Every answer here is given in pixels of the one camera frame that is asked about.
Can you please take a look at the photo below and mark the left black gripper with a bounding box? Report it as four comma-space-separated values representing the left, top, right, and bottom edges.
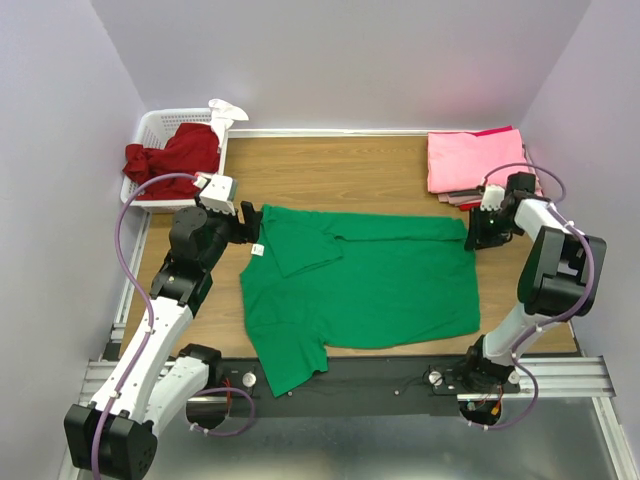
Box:
194, 191, 264, 270

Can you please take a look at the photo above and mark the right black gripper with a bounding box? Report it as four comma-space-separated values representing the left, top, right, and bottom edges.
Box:
461, 205, 518, 250

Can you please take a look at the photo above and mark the green t shirt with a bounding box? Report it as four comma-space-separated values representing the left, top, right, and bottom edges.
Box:
240, 205, 481, 396

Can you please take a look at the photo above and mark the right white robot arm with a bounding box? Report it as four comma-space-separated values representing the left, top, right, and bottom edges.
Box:
457, 172, 607, 392

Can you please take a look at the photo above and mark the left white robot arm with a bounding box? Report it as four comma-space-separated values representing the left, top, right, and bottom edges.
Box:
64, 201, 262, 479

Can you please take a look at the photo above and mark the folded shirts stack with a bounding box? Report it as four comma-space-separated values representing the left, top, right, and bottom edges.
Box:
434, 126, 530, 208

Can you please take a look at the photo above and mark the pink folded t shirt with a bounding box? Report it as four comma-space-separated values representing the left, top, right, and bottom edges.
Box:
427, 128, 525, 194

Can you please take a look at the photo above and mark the dark red t shirt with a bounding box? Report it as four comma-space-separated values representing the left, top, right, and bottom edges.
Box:
123, 123, 220, 201

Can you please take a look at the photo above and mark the white t shirt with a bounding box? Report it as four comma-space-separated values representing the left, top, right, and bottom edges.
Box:
208, 99, 249, 154

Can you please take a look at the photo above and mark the white plastic laundry basket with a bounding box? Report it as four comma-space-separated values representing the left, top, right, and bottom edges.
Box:
120, 108, 226, 213

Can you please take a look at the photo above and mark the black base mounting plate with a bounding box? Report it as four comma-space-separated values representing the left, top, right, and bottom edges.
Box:
205, 355, 520, 419

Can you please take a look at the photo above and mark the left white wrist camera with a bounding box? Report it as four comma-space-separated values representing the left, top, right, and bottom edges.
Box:
193, 172, 238, 216

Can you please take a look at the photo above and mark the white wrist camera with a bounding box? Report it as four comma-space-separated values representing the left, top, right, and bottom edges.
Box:
193, 172, 238, 216
479, 184, 505, 212

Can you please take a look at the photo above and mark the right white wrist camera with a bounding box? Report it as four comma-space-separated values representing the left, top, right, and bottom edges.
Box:
479, 184, 505, 212

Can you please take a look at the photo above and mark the aluminium frame rail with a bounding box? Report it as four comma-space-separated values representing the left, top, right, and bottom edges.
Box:
57, 214, 626, 480

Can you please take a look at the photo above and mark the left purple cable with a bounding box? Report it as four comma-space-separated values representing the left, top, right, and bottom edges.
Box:
89, 172, 256, 480

